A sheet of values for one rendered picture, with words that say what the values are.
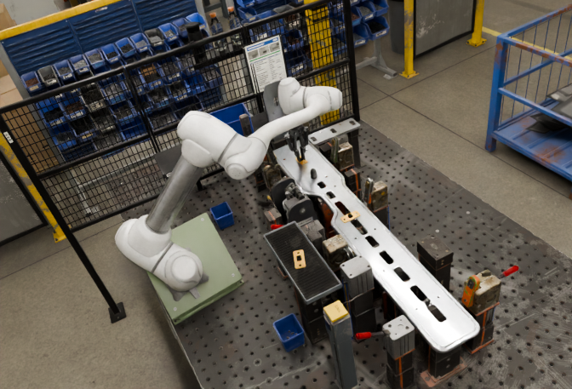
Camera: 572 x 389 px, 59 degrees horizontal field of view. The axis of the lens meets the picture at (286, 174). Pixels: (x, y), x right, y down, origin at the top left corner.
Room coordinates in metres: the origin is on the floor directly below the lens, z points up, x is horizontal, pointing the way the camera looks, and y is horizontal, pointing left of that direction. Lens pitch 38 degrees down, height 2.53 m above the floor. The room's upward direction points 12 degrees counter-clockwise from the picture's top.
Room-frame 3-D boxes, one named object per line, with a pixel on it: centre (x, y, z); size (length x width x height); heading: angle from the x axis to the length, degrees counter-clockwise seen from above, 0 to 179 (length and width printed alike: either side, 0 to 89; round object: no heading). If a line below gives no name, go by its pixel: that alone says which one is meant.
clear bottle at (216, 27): (2.59, 0.20, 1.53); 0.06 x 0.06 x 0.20
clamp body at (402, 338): (0.95, -0.26, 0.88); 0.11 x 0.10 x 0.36; 108
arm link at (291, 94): (2.00, -0.10, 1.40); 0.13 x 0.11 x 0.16; 66
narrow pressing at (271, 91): (2.26, -0.02, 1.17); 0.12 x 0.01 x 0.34; 108
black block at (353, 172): (1.88, -0.31, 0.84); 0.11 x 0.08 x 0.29; 108
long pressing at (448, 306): (1.55, -0.25, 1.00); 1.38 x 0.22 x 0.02; 18
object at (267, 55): (2.56, -0.02, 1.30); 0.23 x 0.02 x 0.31; 108
